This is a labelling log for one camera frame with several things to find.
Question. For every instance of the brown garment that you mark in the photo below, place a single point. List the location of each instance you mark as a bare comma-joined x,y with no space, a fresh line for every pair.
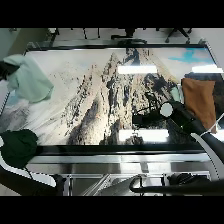
200,100

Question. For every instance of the dark green garment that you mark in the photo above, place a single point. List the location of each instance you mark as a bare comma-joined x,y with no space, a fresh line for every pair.
18,148

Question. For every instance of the black office chair base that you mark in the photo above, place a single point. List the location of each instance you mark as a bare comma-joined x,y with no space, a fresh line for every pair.
128,33
178,31

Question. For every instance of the pale green garment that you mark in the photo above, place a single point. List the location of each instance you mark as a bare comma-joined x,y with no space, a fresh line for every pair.
31,81

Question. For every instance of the silver frame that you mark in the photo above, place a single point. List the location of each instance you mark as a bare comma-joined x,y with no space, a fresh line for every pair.
116,158

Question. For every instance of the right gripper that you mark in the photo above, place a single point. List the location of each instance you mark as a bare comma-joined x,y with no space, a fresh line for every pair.
146,119

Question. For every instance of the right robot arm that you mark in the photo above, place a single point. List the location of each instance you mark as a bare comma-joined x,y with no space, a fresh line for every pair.
195,124

